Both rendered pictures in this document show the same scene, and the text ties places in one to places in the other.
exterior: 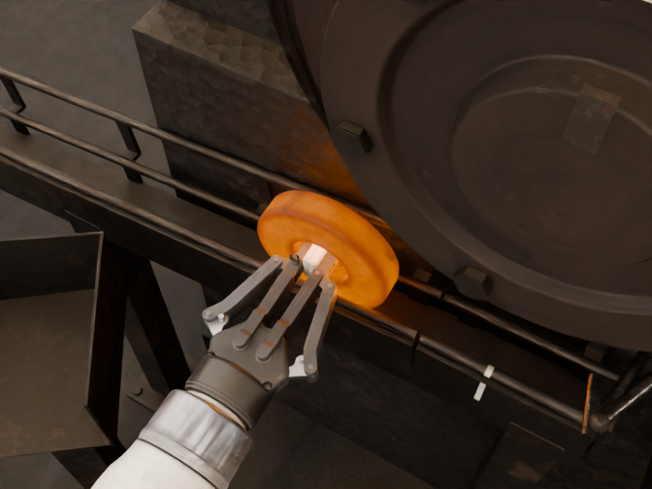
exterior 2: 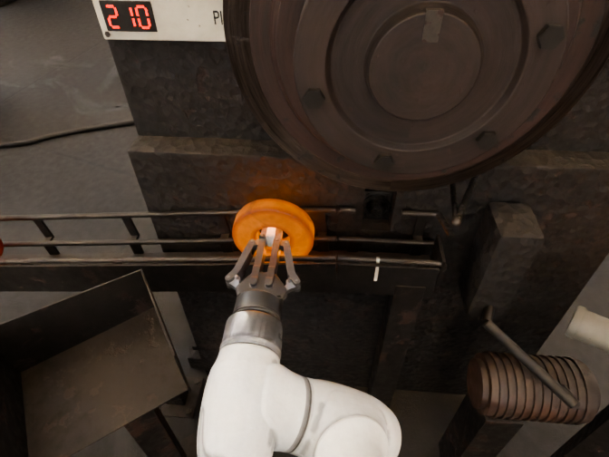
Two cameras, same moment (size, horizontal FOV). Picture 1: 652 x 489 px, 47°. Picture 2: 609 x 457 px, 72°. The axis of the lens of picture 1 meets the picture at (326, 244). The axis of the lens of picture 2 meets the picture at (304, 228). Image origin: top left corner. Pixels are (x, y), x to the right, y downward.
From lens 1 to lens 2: 0.24 m
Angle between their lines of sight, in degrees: 20
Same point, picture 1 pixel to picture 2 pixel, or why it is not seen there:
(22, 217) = not seen: hidden behind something
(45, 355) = (122, 361)
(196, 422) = (253, 322)
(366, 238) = (295, 210)
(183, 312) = not seen: hidden behind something
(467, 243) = (376, 140)
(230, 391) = (263, 302)
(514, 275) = (402, 148)
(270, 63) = (212, 145)
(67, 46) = (39, 238)
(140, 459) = (230, 352)
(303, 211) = (259, 208)
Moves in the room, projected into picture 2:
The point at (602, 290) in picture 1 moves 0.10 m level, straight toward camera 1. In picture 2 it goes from (443, 137) to (448, 187)
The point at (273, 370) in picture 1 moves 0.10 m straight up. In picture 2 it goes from (277, 289) to (274, 247)
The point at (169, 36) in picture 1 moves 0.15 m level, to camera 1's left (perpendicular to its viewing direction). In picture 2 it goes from (151, 149) to (65, 170)
